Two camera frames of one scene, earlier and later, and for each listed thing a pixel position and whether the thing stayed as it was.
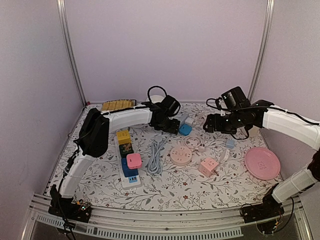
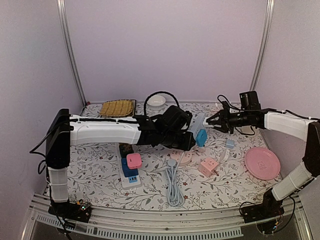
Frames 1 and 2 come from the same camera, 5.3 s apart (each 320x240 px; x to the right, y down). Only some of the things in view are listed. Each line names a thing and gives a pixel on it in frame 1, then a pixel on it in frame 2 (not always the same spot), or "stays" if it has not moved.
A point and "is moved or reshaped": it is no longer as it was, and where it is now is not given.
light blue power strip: x=155 y=164 to x=176 y=198
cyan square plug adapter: x=185 y=129 is moved or reshaped
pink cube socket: x=207 y=166 stays
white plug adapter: x=226 y=156 stays
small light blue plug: x=230 y=143 stays
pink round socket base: x=180 y=155 stays
